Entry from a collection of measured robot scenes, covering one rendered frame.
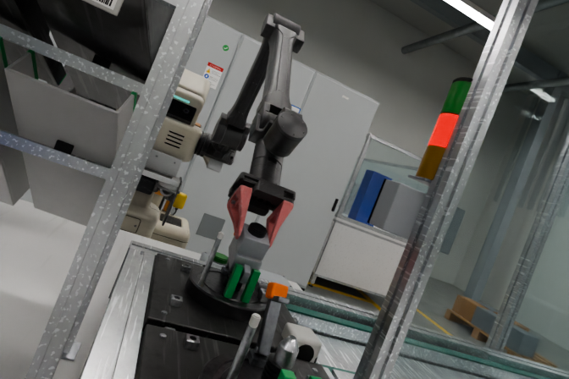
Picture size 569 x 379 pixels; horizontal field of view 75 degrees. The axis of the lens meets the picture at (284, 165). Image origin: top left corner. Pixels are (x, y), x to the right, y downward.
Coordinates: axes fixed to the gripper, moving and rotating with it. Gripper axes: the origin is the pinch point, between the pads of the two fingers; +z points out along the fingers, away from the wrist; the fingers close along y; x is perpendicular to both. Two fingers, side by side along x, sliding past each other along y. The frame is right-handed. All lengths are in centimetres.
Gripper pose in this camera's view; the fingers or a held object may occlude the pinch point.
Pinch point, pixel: (254, 238)
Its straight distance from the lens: 59.7
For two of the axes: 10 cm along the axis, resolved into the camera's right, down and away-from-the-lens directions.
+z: -1.0, 7.6, -6.4
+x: -4.5, 5.4, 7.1
